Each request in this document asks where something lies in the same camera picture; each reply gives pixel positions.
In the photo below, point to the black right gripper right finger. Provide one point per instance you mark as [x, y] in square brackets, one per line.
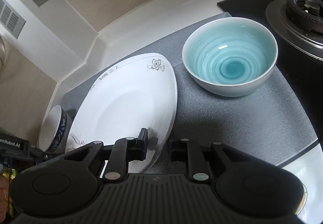
[189, 152]

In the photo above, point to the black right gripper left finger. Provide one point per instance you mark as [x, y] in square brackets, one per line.
[121, 153]

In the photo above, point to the white plate with floral rim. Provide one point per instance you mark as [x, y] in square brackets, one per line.
[138, 92]

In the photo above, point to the white bowl with blue pattern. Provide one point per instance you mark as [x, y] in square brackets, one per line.
[54, 131]

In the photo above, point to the grey fabric mat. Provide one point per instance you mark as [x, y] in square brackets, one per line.
[269, 124]

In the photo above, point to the light blue ceramic bowl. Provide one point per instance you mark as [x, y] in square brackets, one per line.
[230, 57]

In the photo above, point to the white plate at lower right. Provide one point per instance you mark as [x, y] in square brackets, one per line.
[308, 168]

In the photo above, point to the black glass gas stove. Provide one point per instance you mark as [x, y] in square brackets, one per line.
[300, 51]

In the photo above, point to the silver gas burner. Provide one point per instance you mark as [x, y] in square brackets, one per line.
[299, 22]

